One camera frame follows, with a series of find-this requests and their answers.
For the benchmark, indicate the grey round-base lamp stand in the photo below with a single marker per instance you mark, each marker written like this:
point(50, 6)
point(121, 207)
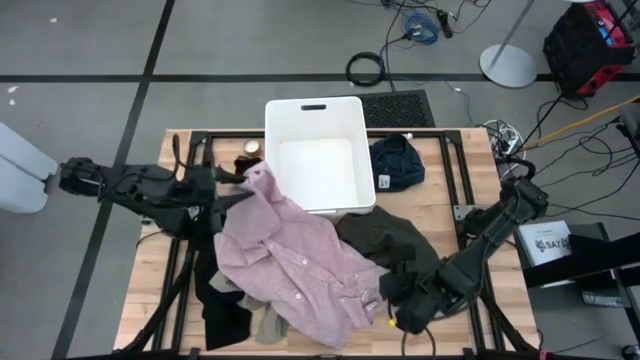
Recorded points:
point(507, 67)

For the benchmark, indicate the small round wooden roll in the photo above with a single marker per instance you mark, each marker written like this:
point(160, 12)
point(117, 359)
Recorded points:
point(252, 147)

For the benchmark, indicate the black perforated floor mat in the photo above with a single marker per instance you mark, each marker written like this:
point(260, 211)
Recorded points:
point(400, 107)

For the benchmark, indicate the small black garment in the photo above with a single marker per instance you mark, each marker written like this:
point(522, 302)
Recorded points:
point(245, 164)

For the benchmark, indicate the navy blue garment with label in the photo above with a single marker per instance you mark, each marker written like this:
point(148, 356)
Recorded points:
point(395, 160)

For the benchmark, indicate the white power strip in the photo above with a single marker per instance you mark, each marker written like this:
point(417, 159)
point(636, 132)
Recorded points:
point(510, 146)

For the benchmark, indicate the dark olive green hoodie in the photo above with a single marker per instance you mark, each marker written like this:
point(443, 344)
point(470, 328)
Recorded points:
point(380, 235)

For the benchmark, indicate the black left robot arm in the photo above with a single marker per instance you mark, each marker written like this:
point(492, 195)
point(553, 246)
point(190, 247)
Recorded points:
point(140, 192)

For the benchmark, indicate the beige khaki trousers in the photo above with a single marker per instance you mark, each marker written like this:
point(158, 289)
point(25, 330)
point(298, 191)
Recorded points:
point(272, 327)

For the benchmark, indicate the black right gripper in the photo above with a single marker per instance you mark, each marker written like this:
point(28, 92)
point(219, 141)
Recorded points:
point(425, 300)

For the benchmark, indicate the white plastic laundry basket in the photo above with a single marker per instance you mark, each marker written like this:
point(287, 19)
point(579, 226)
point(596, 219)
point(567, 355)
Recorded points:
point(320, 170)

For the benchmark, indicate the pink button shirt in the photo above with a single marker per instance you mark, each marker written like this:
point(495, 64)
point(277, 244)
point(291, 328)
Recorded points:
point(290, 250)

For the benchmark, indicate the black side stand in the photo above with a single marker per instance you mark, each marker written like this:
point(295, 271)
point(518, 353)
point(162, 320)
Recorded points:
point(600, 255)

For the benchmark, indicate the long black garment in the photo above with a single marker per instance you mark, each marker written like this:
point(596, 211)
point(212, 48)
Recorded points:
point(220, 320)

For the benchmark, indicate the pale blue plastic casing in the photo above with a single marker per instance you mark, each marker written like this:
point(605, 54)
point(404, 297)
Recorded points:
point(20, 170)

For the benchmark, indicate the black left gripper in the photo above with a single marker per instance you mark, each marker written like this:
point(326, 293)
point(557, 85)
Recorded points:
point(202, 195)

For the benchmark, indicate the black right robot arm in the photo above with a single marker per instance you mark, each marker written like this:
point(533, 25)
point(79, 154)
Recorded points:
point(495, 225)

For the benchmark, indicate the black aluminium table frame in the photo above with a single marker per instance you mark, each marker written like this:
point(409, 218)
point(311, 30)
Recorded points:
point(225, 134)

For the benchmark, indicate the red and black equipment case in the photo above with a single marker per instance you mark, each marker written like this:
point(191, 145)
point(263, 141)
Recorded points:
point(575, 50)

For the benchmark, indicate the black power strip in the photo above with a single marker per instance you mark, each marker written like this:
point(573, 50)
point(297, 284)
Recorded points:
point(445, 25)

